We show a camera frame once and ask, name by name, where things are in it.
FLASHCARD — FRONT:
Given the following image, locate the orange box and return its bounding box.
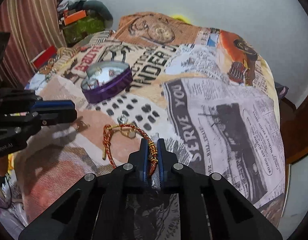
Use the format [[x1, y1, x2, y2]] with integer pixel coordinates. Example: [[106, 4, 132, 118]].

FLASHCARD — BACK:
[[64, 10, 86, 25]]

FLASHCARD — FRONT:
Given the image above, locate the newspaper print bed blanket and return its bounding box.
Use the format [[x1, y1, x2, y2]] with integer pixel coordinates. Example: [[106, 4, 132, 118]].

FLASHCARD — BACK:
[[15, 12, 285, 239]]

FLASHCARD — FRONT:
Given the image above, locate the white wardrobe sliding door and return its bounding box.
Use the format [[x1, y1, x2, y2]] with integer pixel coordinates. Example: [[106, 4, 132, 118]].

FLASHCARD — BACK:
[[278, 155, 308, 239]]

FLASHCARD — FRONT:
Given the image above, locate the blue crystal jewelry piece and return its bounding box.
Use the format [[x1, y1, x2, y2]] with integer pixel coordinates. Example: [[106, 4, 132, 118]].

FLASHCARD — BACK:
[[87, 78, 99, 89]]

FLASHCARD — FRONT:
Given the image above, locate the purple heart-shaped tin box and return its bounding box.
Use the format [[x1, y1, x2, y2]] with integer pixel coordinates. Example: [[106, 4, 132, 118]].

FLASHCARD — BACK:
[[81, 60, 133, 103]]

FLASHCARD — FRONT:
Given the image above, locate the striped red curtain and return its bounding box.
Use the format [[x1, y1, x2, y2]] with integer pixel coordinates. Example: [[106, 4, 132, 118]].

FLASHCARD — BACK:
[[0, 0, 66, 87]]

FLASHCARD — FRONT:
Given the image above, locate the gold square earring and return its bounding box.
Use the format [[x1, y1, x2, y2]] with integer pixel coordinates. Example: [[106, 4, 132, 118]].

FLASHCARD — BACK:
[[73, 120, 89, 133]]

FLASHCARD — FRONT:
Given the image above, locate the yellow object behind bed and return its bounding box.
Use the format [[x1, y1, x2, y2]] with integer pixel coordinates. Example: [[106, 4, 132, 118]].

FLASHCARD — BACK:
[[170, 14, 191, 25]]

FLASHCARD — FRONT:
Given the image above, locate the person's left hand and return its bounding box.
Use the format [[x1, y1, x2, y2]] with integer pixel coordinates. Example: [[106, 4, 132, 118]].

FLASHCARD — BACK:
[[0, 154, 14, 177]]

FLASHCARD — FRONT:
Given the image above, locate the red and white box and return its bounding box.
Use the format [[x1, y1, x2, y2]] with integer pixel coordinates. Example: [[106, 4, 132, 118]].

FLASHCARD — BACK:
[[31, 46, 57, 70]]

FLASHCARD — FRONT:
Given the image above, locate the green patterned cloth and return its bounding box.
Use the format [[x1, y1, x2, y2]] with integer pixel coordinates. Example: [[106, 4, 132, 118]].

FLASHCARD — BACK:
[[63, 15, 105, 47]]

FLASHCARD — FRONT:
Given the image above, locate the brown wooden door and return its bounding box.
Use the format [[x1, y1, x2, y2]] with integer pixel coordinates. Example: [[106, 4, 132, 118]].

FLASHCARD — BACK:
[[278, 89, 308, 165]]

